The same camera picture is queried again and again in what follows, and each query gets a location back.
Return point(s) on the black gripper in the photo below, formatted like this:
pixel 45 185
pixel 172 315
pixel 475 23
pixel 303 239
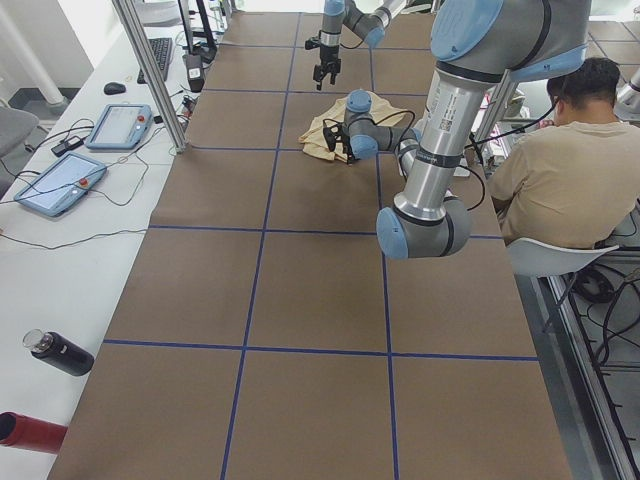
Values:
pixel 329 55
pixel 341 137

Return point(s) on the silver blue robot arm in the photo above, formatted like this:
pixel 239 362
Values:
pixel 368 27
pixel 475 43

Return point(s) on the black keyboard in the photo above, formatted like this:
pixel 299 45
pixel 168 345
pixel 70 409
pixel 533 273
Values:
pixel 162 49

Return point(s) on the far blue teach pendant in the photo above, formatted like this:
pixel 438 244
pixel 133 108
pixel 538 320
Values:
pixel 120 127

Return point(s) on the blue teach pendant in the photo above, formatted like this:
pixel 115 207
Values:
pixel 120 127
pixel 59 187

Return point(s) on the black computer mouse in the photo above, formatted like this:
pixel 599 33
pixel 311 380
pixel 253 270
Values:
pixel 114 88

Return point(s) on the person in beige shirt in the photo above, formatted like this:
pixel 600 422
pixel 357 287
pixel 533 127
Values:
pixel 572 183

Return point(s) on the near blue teach pendant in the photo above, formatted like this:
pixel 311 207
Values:
pixel 59 187

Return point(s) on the black water bottle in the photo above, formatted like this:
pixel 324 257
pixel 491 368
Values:
pixel 59 352

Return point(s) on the red cylinder bottle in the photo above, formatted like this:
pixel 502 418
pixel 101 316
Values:
pixel 28 433

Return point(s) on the aluminium frame post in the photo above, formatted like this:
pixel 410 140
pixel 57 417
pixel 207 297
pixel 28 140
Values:
pixel 147 62

